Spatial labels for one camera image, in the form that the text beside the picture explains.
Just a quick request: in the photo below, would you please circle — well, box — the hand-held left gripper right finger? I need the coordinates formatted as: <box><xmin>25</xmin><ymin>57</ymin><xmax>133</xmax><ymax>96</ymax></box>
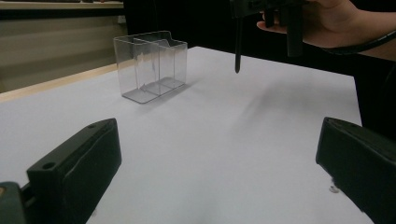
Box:
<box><xmin>315</xmin><ymin>116</ymin><xmax>396</xmax><ymax>224</ymax></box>

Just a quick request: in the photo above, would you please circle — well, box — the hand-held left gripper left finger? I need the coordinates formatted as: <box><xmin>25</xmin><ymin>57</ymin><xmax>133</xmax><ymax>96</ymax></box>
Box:
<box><xmin>26</xmin><ymin>118</ymin><xmax>122</xmax><ymax>224</ymax></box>

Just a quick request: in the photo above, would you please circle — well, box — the black pen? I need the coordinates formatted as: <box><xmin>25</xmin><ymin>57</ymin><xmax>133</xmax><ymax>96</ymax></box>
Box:
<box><xmin>233</xmin><ymin>16</ymin><xmax>243</xmax><ymax>75</ymax></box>

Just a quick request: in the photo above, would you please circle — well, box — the clear plastic divided container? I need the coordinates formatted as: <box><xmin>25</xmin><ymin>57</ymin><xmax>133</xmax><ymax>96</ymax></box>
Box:
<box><xmin>112</xmin><ymin>30</ymin><xmax>189</xmax><ymax>105</ymax></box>

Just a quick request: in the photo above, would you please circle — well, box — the wooden table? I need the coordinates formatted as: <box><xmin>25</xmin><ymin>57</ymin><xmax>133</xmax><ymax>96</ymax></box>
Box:
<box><xmin>0</xmin><ymin>59</ymin><xmax>129</xmax><ymax>105</ymax></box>

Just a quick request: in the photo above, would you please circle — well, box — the black wrist strap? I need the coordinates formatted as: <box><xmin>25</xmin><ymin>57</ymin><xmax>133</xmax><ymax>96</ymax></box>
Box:
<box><xmin>321</xmin><ymin>30</ymin><xmax>396</xmax><ymax>57</ymax></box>

